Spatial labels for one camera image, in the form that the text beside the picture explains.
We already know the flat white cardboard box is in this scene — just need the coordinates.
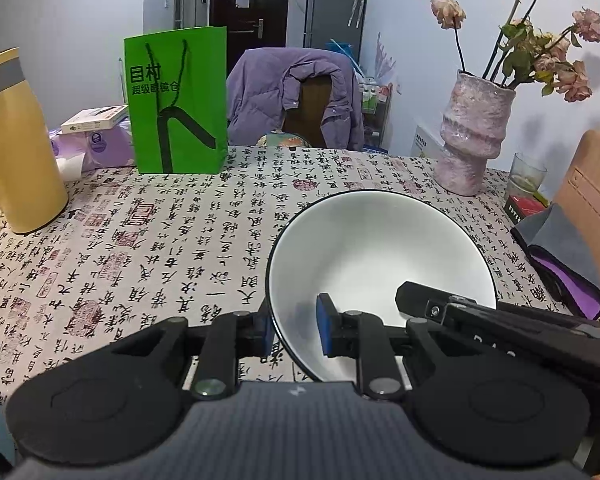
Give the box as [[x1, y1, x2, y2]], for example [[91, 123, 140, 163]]
[[60, 105, 129, 135]]

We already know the grey refrigerator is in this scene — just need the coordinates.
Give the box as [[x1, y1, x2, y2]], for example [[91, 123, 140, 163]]
[[302, 0, 371, 53]]

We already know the calligraphy print tablecloth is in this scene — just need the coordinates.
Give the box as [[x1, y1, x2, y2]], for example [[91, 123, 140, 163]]
[[0, 144, 600, 411]]

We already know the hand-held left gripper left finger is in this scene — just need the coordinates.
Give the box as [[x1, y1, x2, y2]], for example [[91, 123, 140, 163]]
[[111, 297, 277, 402]]

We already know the grey and purple cloth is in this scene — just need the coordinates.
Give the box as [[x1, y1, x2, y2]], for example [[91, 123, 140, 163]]
[[510, 202, 600, 321]]

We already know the pink ceramic vase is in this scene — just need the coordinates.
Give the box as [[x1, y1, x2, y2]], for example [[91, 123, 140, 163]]
[[434, 71, 517, 197]]

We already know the white panel with yellow label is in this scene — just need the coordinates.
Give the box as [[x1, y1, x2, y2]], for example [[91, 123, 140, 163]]
[[411, 124, 443, 158]]

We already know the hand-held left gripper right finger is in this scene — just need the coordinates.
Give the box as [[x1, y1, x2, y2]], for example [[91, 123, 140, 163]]
[[316, 292, 481, 402]]

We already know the small white black-rimmed bowl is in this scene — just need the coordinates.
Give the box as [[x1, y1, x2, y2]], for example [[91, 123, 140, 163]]
[[266, 190, 498, 383]]

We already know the storage rack with bottles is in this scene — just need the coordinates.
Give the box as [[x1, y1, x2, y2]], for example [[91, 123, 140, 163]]
[[355, 75, 395, 152]]

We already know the yellow thermos jug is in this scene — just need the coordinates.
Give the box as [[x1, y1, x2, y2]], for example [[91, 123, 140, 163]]
[[0, 47, 70, 235]]

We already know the purple flower wall sticker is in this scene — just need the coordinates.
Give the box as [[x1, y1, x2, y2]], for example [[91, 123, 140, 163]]
[[372, 32, 397, 81]]

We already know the blue plastic bag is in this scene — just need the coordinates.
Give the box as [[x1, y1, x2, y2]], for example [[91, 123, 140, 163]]
[[326, 37, 355, 61]]

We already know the purple padded jacket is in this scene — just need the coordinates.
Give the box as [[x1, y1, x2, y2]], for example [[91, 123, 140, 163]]
[[227, 47, 365, 152]]

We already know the brown wooden chair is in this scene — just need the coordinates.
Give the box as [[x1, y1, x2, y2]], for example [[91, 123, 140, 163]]
[[282, 76, 333, 148]]

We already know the patterned seat cushion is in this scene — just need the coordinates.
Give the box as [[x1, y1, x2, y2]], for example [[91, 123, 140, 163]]
[[264, 131, 308, 148]]

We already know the clear drinking glass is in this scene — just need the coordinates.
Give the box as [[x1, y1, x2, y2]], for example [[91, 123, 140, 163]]
[[505, 152, 548, 206]]

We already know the dark brown entrance door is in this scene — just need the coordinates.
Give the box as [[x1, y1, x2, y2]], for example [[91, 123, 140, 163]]
[[209, 0, 292, 63]]

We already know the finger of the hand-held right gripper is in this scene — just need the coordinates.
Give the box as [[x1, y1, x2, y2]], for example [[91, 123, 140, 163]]
[[395, 281, 481, 328]]

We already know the dark red box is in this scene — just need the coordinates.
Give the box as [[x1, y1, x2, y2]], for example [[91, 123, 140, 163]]
[[503, 195, 550, 225]]

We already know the purple tissue pack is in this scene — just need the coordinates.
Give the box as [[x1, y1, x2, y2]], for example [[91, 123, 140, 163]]
[[49, 119, 137, 171]]

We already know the green paper bag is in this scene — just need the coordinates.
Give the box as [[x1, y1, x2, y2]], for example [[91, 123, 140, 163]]
[[124, 26, 229, 175]]

